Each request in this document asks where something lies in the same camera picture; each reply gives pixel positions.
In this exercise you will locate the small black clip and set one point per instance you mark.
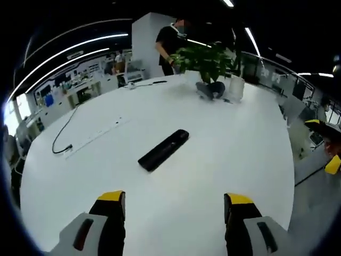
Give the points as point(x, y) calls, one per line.
point(228, 101)

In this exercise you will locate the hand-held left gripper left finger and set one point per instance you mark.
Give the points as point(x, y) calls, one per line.
point(109, 229)

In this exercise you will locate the clear glass container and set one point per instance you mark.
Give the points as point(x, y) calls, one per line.
point(236, 88)

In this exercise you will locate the black remote control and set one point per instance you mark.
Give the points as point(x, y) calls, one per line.
point(162, 150)

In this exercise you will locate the ceiling light strip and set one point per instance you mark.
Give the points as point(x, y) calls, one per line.
point(80, 44)
point(66, 61)

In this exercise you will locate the grey mesh office chair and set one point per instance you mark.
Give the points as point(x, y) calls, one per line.
point(314, 200)

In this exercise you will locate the white office chair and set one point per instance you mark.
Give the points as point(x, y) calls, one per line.
point(134, 72)

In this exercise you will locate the green potted plant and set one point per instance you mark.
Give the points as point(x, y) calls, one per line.
point(205, 61)

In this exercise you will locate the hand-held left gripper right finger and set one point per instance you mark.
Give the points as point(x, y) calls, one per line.
point(237, 229)

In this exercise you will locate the blue box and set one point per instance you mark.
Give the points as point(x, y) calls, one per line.
point(48, 100)

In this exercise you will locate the black pen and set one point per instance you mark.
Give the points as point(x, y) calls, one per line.
point(160, 81)

